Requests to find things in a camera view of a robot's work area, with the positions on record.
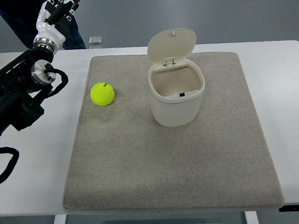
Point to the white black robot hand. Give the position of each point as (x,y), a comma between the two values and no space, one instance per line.
(56,25)

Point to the yellow tennis ball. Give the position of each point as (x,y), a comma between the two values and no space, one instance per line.
(102,94)

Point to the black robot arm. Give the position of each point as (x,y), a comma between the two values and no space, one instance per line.
(25,83)

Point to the small clear floor object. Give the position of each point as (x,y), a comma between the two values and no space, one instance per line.
(95,40)

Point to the cream bin with lid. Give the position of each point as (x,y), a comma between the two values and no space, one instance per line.
(176,84)

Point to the beige felt mat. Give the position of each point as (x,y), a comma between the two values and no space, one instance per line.
(122,159)

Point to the white right table leg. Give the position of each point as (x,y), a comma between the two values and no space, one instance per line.
(251,217)

